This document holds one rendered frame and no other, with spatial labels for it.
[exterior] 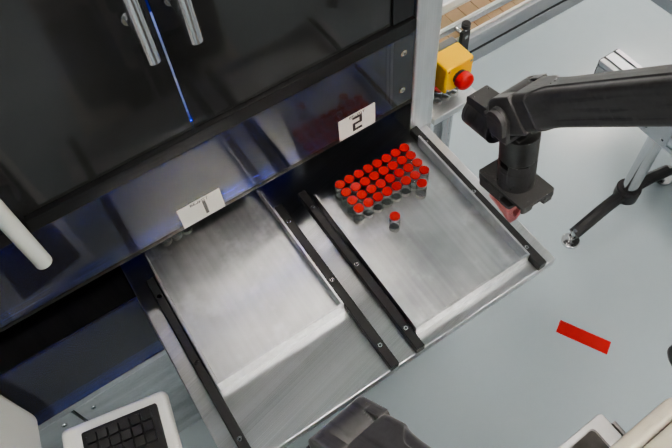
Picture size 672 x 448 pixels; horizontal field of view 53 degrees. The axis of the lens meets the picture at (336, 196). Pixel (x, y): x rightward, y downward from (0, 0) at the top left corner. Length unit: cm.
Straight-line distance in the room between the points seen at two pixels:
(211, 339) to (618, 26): 233
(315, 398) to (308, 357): 7
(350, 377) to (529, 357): 108
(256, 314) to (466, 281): 40
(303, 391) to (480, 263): 41
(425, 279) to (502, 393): 93
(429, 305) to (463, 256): 12
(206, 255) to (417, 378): 99
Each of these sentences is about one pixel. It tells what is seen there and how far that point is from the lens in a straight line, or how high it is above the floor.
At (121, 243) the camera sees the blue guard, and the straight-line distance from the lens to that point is 122.
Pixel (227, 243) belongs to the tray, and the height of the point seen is 88.
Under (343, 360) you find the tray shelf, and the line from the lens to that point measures 123.
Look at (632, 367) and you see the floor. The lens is 228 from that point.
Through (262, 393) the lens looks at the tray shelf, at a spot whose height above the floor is 88.
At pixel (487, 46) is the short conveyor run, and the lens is 167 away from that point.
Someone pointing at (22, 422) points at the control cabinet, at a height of 88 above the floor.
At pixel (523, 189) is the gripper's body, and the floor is 118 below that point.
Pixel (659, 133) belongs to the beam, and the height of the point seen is 47.
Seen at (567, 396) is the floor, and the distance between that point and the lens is 220.
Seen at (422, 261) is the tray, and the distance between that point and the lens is 130.
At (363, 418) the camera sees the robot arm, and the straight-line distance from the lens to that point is 69.
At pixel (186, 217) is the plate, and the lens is 124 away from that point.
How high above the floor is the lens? 204
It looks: 57 degrees down
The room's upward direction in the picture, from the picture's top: 6 degrees counter-clockwise
